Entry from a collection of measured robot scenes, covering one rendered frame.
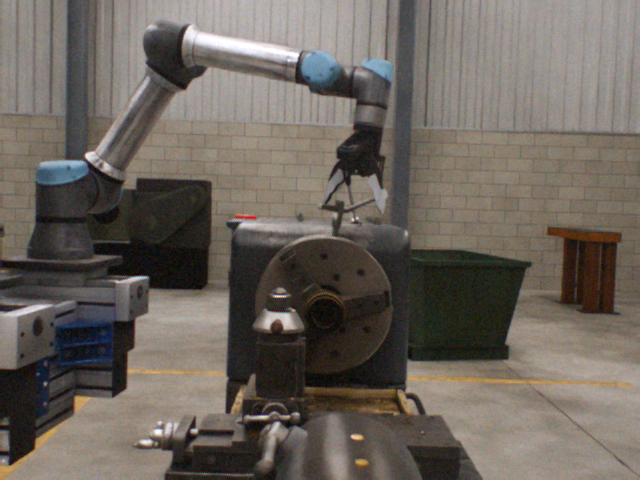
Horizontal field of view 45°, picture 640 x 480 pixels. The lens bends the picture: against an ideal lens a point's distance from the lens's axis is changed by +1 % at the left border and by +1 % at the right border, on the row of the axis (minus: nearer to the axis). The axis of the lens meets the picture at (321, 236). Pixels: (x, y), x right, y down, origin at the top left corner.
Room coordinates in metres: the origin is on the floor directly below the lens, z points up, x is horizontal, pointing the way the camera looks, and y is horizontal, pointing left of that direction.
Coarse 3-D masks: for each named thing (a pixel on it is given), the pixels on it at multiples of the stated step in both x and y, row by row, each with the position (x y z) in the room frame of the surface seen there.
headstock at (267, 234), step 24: (240, 240) 1.88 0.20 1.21; (264, 240) 1.88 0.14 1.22; (288, 240) 1.88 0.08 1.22; (360, 240) 1.89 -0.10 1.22; (384, 240) 1.89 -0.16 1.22; (408, 240) 1.90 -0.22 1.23; (240, 264) 1.88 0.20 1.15; (264, 264) 1.88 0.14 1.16; (384, 264) 1.88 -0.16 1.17; (408, 264) 1.90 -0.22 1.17; (240, 288) 1.88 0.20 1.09; (408, 288) 1.90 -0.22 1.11; (240, 312) 1.88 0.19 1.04; (408, 312) 1.91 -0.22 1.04; (240, 336) 1.88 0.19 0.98; (240, 360) 1.88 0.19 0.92; (384, 360) 1.88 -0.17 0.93
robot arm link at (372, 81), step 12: (372, 60) 1.78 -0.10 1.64; (384, 60) 1.78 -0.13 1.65; (360, 72) 1.79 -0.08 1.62; (372, 72) 1.78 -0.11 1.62; (384, 72) 1.78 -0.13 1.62; (360, 84) 1.78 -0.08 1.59; (372, 84) 1.78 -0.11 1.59; (384, 84) 1.78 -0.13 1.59; (360, 96) 1.79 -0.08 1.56; (372, 96) 1.78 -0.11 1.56; (384, 96) 1.79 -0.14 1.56; (384, 108) 1.79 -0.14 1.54
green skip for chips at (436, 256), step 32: (416, 256) 7.33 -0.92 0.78; (448, 256) 7.41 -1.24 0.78; (480, 256) 7.03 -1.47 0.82; (416, 288) 6.22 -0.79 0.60; (448, 288) 6.10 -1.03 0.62; (480, 288) 6.17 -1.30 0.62; (512, 288) 6.23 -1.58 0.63; (416, 320) 6.30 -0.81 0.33; (448, 320) 6.17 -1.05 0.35; (480, 320) 6.23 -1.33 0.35; (416, 352) 6.23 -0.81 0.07; (448, 352) 6.29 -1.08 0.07; (480, 352) 6.36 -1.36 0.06
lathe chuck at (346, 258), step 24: (312, 240) 1.72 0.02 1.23; (336, 240) 1.73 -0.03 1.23; (312, 264) 1.72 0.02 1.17; (336, 264) 1.73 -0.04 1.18; (360, 264) 1.73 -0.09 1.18; (264, 288) 1.72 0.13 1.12; (288, 288) 1.72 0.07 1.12; (336, 288) 1.73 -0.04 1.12; (360, 288) 1.73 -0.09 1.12; (384, 288) 1.73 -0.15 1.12; (384, 312) 1.73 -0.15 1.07; (336, 336) 1.73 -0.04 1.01; (360, 336) 1.73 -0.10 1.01; (384, 336) 1.73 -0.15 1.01; (312, 360) 1.72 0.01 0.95; (336, 360) 1.73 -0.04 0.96; (360, 360) 1.73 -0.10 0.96
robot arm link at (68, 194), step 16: (64, 160) 1.87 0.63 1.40; (48, 176) 1.77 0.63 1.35; (64, 176) 1.78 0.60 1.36; (80, 176) 1.80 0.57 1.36; (48, 192) 1.77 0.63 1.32; (64, 192) 1.78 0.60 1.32; (80, 192) 1.81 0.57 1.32; (96, 192) 1.88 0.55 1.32; (48, 208) 1.77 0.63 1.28; (64, 208) 1.78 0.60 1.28; (80, 208) 1.81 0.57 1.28
